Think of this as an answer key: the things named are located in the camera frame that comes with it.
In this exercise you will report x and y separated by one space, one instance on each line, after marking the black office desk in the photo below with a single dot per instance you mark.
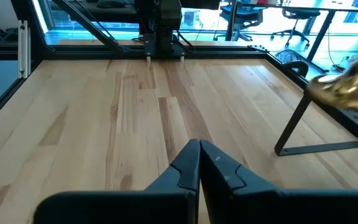
323 31

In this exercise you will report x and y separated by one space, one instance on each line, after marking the black floor fan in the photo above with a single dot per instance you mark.
291 57

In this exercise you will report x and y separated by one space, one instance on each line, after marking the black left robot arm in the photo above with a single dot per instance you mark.
166 18

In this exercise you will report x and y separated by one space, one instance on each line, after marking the black aluminium table frame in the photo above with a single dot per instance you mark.
73 52

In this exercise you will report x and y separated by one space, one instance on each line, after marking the blue office chair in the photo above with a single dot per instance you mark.
244 15

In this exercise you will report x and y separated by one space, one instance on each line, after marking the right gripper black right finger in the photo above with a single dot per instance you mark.
225 193

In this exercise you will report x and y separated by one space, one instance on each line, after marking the gold candlestick holder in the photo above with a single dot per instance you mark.
346 90

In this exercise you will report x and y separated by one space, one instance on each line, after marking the silver aluminium profile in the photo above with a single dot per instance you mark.
23 46

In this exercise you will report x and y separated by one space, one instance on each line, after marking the black office chair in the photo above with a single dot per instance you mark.
300 14

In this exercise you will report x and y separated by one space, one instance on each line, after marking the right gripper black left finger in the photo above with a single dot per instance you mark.
179 186

